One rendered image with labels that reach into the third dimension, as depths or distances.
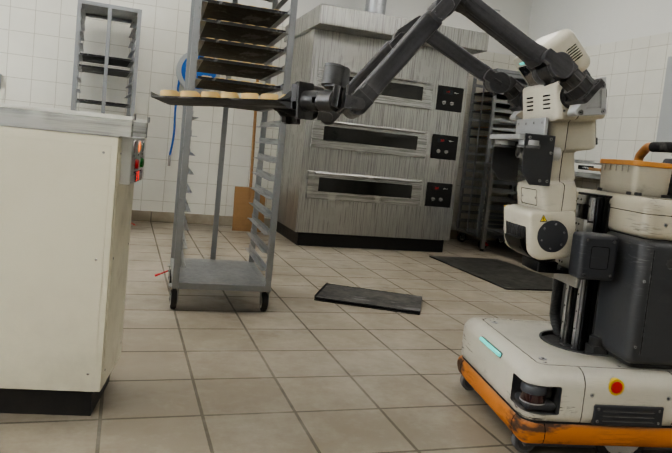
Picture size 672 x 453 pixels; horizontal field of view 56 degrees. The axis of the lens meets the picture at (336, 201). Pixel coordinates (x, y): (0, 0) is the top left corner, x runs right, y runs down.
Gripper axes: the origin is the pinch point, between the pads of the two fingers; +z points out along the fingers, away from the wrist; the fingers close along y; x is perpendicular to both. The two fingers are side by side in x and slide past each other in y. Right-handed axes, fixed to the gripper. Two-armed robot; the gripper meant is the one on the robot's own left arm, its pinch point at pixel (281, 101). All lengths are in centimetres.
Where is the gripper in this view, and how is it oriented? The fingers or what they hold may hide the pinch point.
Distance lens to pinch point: 184.1
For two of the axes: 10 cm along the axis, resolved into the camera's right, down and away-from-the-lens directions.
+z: -8.0, -0.9, 6.0
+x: 6.0, -0.3, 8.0
